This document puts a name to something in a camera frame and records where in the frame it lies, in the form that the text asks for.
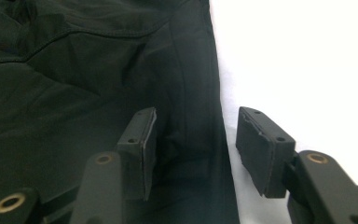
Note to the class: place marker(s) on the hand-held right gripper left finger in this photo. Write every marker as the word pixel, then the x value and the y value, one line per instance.
pixel 136 161

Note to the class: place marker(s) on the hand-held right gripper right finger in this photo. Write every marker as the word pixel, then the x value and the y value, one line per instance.
pixel 264 155

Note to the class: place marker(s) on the black pants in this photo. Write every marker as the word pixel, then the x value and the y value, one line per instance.
pixel 74 93

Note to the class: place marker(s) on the white table cover sheet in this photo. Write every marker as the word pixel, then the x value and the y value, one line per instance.
pixel 292 62

